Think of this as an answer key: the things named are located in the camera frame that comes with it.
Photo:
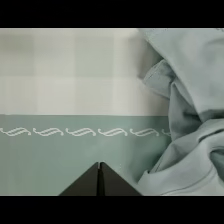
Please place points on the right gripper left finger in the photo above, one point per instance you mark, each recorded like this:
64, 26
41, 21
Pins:
87, 184

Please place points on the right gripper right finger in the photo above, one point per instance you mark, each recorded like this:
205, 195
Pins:
114, 185

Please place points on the pale blue-grey shirt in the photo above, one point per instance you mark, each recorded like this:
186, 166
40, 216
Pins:
193, 110

